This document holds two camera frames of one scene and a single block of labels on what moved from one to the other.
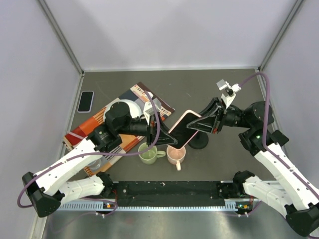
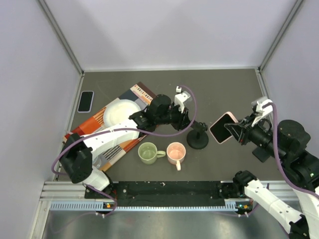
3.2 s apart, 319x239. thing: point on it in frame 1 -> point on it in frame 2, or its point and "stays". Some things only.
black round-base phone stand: (200, 141) stays
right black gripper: (210, 123) -> (240, 131)
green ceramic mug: (150, 157) stays
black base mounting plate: (195, 193) stays
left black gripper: (164, 137) -> (183, 120)
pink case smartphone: (179, 131) -> (218, 129)
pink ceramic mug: (175, 156) stays
